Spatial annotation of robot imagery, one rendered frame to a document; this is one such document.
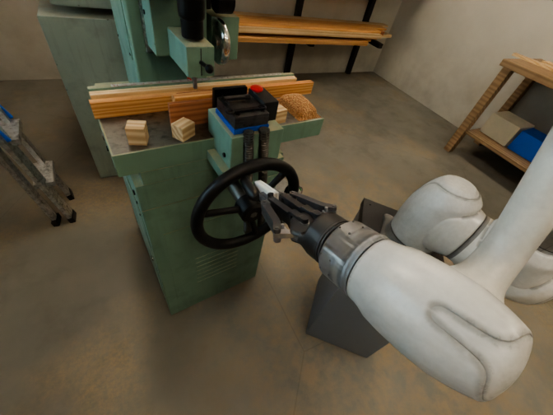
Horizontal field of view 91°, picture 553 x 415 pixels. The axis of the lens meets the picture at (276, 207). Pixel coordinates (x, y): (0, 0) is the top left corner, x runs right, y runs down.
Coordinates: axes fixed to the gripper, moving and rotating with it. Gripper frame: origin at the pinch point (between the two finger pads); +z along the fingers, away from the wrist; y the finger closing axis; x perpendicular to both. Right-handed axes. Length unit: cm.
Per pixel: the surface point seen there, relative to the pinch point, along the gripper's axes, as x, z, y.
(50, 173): 25, 123, 51
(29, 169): 18, 111, 56
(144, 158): -3.8, 24.6, 17.5
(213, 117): -11.0, 22.4, 0.7
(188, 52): -24.5, 29.4, 1.9
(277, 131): -7.7, 13.3, -11.5
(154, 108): -12.1, 38.1, 10.7
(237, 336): 87, 34, -1
